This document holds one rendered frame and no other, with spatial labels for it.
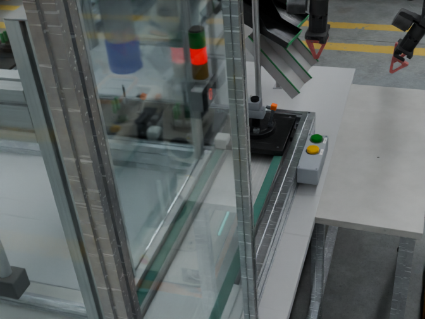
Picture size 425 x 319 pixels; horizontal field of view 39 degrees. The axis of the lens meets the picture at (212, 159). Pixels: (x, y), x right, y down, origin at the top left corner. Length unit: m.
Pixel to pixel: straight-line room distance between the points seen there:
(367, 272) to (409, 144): 0.89
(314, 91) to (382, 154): 0.52
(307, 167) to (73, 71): 1.47
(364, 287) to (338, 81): 0.95
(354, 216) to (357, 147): 0.39
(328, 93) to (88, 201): 2.03
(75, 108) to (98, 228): 0.14
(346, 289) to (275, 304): 1.26
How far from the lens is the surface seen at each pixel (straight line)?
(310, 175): 1.95
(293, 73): 2.36
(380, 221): 1.92
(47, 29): 0.53
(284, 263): 1.76
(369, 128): 2.36
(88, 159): 0.58
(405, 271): 2.03
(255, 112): 2.07
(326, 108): 2.47
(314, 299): 2.58
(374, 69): 4.75
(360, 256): 3.05
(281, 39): 2.18
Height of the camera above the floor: 2.09
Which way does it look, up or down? 34 degrees down
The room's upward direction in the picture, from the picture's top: 5 degrees counter-clockwise
